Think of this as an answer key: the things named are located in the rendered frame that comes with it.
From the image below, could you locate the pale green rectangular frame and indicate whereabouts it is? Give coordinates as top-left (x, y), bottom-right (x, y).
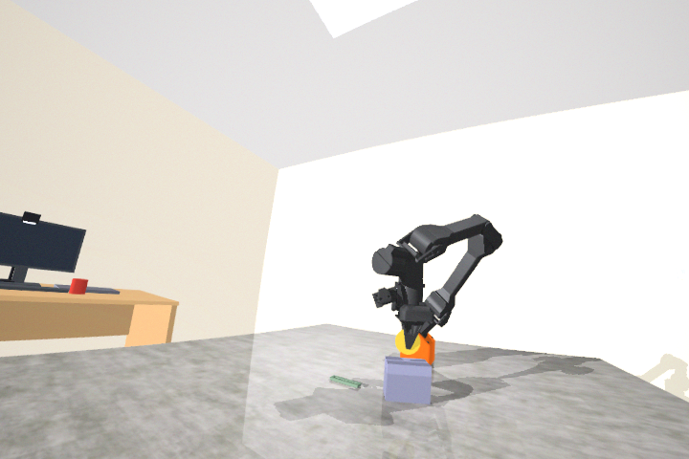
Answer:
top-left (330, 375), bottom-right (361, 388)

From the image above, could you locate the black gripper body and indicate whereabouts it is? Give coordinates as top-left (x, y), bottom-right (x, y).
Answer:
top-left (391, 277), bottom-right (434, 322)

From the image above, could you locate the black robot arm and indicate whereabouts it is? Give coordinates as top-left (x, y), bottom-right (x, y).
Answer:
top-left (371, 214), bottom-right (503, 338)

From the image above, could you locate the gold coin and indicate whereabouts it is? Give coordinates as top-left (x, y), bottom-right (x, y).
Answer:
top-left (395, 330), bottom-right (421, 355)

